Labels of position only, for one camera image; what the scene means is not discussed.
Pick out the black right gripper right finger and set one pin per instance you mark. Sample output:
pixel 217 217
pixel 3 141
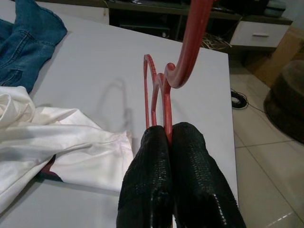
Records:
pixel 199 185

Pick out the blue denim garment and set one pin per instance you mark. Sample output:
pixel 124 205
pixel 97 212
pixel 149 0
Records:
pixel 28 47

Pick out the brown round pouf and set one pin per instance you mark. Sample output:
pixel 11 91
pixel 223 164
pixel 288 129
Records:
pixel 287 102

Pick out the grey folding table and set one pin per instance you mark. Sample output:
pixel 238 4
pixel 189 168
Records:
pixel 107 59

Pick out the brown cardboard box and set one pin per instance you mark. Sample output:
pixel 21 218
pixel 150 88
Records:
pixel 285 47

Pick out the red plastic hanger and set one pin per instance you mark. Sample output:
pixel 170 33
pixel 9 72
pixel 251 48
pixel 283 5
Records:
pixel 193 35

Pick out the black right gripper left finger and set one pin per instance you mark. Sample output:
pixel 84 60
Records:
pixel 147 178

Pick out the dark TV stand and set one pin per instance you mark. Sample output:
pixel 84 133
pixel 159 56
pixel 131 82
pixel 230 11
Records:
pixel 259 35

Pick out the white printed t-shirt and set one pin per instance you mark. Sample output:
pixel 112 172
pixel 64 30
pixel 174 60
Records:
pixel 59 137

